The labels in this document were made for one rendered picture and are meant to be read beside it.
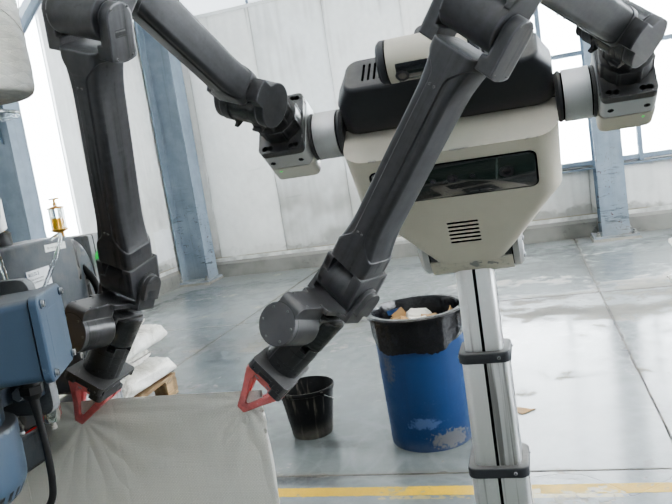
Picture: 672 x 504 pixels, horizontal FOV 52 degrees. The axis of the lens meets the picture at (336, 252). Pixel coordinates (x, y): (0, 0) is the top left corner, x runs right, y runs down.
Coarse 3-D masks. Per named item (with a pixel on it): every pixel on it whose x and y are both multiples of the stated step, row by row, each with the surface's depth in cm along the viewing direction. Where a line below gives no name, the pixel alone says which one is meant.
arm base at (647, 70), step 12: (600, 60) 110; (648, 60) 107; (600, 72) 111; (612, 72) 108; (624, 72) 108; (636, 72) 107; (648, 72) 109; (600, 84) 112; (612, 84) 111; (624, 84) 110; (636, 84) 110; (648, 84) 109; (600, 96) 112; (612, 96) 110; (624, 96) 110; (636, 96) 110; (648, 96) 110
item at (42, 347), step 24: (48, 288) 74; (0, 312) 68; (24, 312) 69; (48, 312) 72; (0, 336) 69; (24, 336) 69; (48, 336) 70; (0, 360) 69; (24, 360) 69; (48, 360) 69; (0, 384) 69; (24, 384) 70
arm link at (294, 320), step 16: (304, 288) 91; (320, 288) 95; (272, 304) 88; (288, 304) 86; (304, 304) 87; (320, 304) 89; (336, 304) 93; (368, 304) 91; (272, 320) 87; (288, 320) 86; (304, 320) 88; (352, 320) 92; (272, 336) 87; (288, 336) 86; (304, 336) 88
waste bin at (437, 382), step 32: (384, 320) 310; (416, 320) 303; (448, 320) 309; (384, 352) 318; (416, 352) 308; (448, 352) 312; (384, 384) 328; (416, 384) 312; (448, 384) 313; (416, 416) 316; (448, 416) 315; (416, 448) 320; (448, 448) 317
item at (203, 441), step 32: (64, 416) 108; (96, 416) 107; (128, 416) 106; (160, 416) 104; (192, 416) 103; (224, 416) 102; (256, 416) 100; (64, 448) 109; (96, 448) 108; (128, 448) 107; (160, 448) 105; (192, 448) 104; (224, 448) 103; (256, 448) 101; (32, 480) 112; (64, 480) 110; (96, 480) 109; (128, 480) 108; (160, 480) 106; (192, 480) 105; (224, 480) 103; (256, 480) 102
